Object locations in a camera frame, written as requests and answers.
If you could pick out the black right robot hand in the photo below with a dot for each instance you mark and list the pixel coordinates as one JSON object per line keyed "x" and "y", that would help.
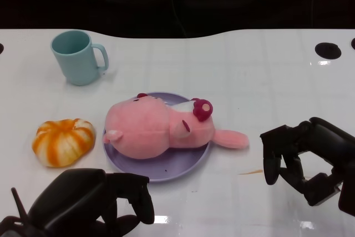
{"x": 327, "y": 137}

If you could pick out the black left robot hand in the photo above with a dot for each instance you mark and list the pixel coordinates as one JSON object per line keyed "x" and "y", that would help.
{"x": 75, "y": 198}

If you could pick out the pink plush doll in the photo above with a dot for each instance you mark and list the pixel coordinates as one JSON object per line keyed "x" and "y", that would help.
{"x": 144, "y": 128}

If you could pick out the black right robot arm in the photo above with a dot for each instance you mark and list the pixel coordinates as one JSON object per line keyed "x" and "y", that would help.
{"x": 348, "y": 192}

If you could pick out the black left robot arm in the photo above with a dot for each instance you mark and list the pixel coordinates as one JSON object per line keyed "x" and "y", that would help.
{"x": 14, "y": 228}

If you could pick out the purple round plate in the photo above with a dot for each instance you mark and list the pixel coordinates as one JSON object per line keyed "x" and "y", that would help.
{"x": 166, "y": 170}

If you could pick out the orange striped pumpkin toy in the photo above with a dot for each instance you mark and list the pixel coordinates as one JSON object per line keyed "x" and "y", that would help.
{"x": 62, "y": 142}

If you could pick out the black round table grommet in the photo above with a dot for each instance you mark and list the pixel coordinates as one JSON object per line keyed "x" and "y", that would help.
{"x": 327, "y": 50}
{"x": 1, "y": 48}
{"x": 353, "y": 43}

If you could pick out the teal plastic mug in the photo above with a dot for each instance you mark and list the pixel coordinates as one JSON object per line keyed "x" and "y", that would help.
{"x": 77, "y": 62}

